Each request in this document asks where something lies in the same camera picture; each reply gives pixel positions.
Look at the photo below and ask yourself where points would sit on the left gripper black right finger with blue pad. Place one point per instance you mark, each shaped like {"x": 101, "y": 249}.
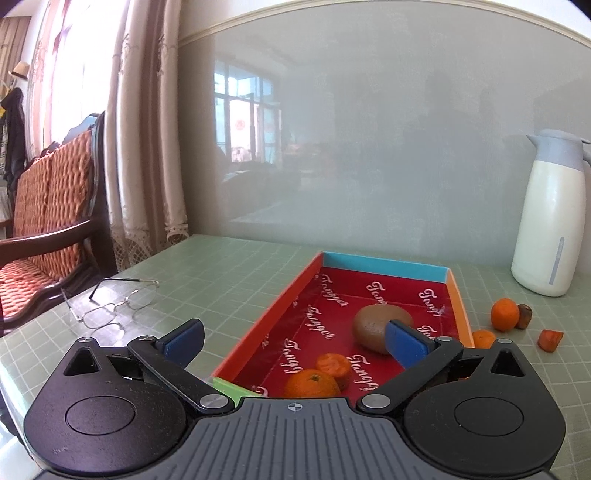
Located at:
{"x": 459, "y": 412}

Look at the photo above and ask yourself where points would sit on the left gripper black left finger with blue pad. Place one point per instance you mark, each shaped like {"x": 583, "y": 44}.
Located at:
{"x": 121, "y": 411}

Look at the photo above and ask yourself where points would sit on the tangerine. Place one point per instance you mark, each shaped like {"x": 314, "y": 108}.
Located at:
{"x": 311, "y": 383}
{"x": 505, "y": 314}
{"x": 483, "y": 339}

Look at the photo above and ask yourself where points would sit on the small orange carrot piece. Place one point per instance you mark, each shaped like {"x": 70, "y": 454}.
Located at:
{"x": 549, "y": 340}

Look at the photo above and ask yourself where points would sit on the brown kiwi fruit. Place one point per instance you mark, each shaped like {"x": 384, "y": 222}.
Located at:
{"x": 369, "y": 325}

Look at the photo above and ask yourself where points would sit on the small brown chestnut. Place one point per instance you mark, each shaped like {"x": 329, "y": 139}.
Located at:
{"x": 525, "y": 316}

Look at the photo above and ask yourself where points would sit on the white thermos jug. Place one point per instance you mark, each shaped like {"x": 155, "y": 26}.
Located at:
{"x": 553, "y": 218}

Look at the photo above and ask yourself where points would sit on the wooden bench orange cushion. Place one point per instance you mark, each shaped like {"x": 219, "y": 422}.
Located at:
{"x": 60, "y": 241}

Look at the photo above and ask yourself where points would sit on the colourful cardboard box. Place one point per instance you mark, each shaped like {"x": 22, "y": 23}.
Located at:
{"x": 314, "y": 315}

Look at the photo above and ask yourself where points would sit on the beige lace curtain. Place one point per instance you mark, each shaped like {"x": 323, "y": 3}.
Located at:
{"x": 144, "y": 191}

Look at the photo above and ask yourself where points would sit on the dark hanging jacket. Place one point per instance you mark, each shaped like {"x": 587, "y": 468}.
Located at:
{"x": 13, "y": 129}

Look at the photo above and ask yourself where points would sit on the straw hat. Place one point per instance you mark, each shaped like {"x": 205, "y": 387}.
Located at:
{"x": 20, "y": 71}

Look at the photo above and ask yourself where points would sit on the wire-rimmed eyeglasses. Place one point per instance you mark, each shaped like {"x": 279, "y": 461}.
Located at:
{"x": 105, "y": 307}

